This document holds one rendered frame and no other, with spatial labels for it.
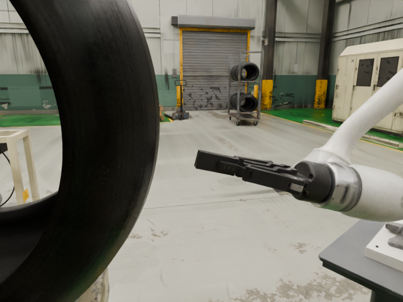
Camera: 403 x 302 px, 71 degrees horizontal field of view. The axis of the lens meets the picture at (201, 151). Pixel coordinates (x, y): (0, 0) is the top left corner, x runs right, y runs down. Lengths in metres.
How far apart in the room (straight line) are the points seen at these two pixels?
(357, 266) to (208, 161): 0.72
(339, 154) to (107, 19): 0.59
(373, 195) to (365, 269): 0.51
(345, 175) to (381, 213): 0.10
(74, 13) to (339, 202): 0.49
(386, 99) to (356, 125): 0.08
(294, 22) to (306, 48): 1.18
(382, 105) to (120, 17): 0.61
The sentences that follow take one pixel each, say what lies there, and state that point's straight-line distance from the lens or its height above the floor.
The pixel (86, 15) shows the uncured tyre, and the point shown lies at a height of 1.27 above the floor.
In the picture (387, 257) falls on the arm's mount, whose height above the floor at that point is 0.68.
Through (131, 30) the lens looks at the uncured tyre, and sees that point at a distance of 0.31.
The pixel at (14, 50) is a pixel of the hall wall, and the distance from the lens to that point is 12.19.
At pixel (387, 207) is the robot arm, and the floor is 0.99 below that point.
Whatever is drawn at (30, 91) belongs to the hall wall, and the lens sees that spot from 11.98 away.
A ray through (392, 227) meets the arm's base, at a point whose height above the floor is 0.72.
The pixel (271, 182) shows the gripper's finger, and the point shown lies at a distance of 0.48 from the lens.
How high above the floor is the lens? 1.22
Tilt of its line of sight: 14 degrees down
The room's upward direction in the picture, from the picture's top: straight up
